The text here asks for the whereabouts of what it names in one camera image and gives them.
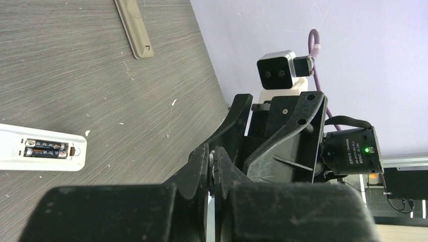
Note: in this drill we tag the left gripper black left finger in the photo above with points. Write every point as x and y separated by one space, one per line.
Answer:
174 210

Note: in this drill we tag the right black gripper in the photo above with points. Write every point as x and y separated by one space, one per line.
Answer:
283 140

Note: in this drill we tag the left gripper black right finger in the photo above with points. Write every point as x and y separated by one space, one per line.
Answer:
249 211

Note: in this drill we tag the white battery cover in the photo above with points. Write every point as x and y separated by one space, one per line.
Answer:
210 174

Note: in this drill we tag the black battery with white end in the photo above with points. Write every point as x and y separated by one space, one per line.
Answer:
42 153

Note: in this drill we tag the white remote control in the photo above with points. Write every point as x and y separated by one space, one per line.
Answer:
13 146

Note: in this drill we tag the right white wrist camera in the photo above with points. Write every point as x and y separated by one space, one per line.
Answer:
284 74

